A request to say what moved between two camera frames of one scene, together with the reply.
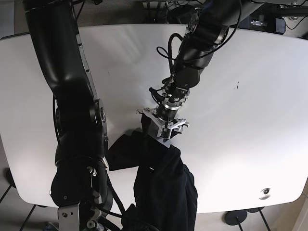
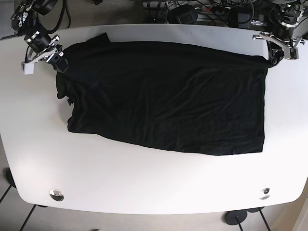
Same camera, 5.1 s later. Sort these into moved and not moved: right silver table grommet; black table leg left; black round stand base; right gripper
Moved: right gripper
Not moved: black round stand base; black table leg left; right silver table grommet
